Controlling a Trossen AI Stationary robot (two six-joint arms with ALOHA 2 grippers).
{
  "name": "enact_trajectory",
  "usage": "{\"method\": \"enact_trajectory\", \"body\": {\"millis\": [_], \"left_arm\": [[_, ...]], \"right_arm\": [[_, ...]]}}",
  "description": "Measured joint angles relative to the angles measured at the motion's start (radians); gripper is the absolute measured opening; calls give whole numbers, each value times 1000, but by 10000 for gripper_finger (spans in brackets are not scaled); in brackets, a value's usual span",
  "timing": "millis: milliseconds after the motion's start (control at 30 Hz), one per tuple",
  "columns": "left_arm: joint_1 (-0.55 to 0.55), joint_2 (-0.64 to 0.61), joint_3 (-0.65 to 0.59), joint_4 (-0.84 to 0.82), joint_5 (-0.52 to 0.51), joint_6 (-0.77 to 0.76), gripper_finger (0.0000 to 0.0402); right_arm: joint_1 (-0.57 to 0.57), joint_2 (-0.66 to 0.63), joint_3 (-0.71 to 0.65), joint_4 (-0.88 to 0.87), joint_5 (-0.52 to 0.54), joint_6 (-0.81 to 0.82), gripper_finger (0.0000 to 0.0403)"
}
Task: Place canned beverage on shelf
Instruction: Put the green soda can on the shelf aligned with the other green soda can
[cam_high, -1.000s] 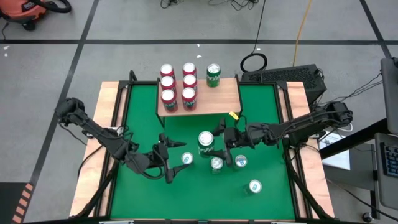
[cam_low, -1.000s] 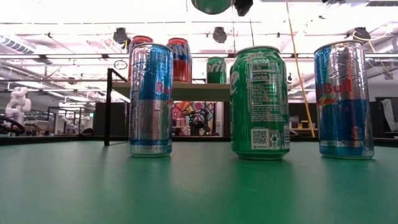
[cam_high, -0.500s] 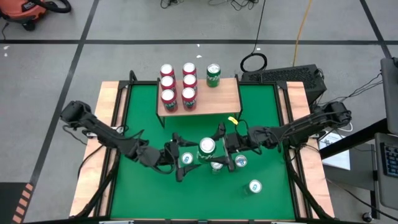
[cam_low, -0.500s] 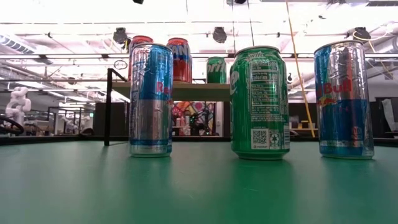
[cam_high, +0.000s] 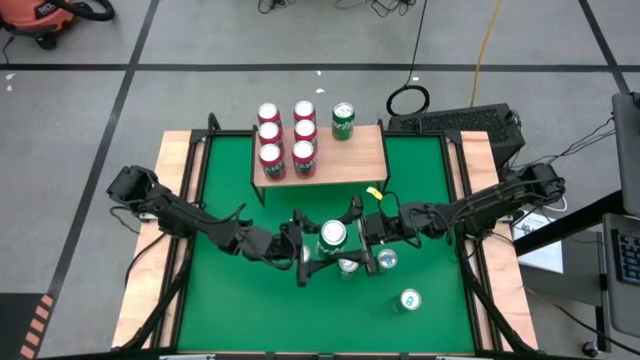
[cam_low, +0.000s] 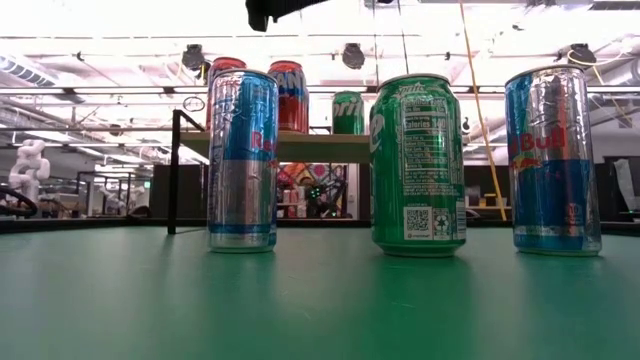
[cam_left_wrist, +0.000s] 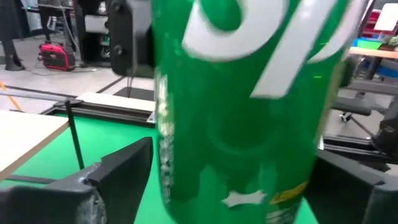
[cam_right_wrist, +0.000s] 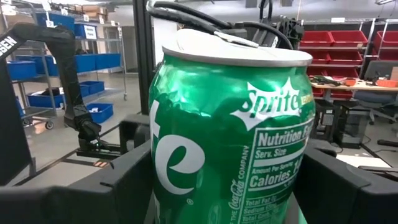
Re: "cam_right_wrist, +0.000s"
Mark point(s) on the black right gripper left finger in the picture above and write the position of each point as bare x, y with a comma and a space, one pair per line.
77, 205

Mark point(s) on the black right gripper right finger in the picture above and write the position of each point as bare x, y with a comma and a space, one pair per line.
342, 202

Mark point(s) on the green Sprite can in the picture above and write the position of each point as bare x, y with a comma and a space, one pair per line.
217, 124

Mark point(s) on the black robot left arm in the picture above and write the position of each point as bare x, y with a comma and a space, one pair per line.
68, 87

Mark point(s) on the white floor sheet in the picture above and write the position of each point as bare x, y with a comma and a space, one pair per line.
362, 160

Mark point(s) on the black computer tower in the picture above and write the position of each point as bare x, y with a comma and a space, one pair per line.
353, 124
325, 118

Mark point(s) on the blue plastic bin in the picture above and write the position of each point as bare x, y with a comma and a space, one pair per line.
21, 70
81, 31
43, 101
56, 20
101, 113
93, 87

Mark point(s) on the black slanted panel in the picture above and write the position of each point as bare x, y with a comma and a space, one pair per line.
12, 124

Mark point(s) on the grey office chair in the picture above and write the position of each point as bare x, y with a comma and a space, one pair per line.
376, 101

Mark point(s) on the wooden desk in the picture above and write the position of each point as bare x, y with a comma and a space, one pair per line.
360, 86

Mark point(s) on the small red desk item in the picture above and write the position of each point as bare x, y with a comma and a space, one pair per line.
349, 81

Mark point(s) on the black desk clutter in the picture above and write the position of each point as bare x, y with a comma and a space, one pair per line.
323, 81

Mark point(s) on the orange desk tray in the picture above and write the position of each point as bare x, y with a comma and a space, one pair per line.
385, 83

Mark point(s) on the red plastic bin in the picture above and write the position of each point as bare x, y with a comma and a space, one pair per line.
315, 37
387, 39
345, 57
317, 71
343, 72
318, 57
387, 55
348, 37

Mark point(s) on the brown cardboard box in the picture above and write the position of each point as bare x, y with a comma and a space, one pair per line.
93, 11

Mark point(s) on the black ribbed bracket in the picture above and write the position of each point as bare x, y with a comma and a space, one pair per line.
289, 29

